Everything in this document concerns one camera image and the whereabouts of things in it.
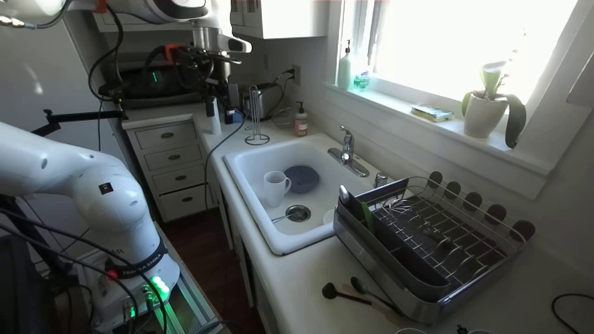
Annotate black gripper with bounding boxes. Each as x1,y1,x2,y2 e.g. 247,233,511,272
182,46,234,96

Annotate white kitchen sink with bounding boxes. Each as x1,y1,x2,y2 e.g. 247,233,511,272
221,131,397,257

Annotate black box with green light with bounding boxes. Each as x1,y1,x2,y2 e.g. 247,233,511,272
115,57,210,111

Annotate silver toaster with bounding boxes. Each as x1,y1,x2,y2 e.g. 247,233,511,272
245,81,282,122

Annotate white upper cabinet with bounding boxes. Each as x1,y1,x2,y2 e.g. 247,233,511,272
230,0,331,42

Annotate white drawer unit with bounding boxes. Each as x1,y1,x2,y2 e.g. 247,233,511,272
121,109,219,224

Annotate orange soap pump bottle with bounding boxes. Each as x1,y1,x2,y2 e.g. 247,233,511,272
294,99,310,138

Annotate green dish soap bottle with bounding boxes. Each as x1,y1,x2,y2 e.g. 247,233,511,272
336,38,355,90

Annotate white mug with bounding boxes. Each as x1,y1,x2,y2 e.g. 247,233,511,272
262,168,294,209

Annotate dark blue bowl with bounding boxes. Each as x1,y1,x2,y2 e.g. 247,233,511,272
284,162,323,194

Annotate small teal item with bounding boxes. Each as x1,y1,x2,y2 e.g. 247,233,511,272
351,70,373,92

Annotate chrome faucet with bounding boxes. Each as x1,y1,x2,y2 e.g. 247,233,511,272
327,124,371,179

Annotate white base cabinet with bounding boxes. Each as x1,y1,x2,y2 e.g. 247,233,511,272
206,162,294,334

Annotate green brush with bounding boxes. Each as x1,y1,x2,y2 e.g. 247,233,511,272
351,194,377,231

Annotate yellow green sponge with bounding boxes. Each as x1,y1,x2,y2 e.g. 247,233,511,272
409,101,455,124

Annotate robot stand with green light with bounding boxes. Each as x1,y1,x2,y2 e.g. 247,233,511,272
91,268,227,334

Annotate window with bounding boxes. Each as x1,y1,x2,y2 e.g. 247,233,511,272
336,0,581,105

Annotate potted plant white pot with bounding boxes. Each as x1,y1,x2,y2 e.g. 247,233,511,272
459,59,529,149

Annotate metal dish rack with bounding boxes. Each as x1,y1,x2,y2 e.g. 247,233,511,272
333,170,539,326

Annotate wall power outlet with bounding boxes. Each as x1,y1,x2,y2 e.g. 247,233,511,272
284,62,305,85

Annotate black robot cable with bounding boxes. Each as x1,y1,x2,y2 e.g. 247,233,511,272
86,0,126,105

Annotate black power cable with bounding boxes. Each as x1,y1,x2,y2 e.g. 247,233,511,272
201,116,249,213

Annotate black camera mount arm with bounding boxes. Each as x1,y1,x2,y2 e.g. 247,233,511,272
30,107,130,138

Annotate black handled kitchen utensil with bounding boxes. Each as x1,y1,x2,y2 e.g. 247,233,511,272
320,279,375,307
349,274,405,318

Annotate thin black looped cable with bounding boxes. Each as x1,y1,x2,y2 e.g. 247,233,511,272
550,291,594,334

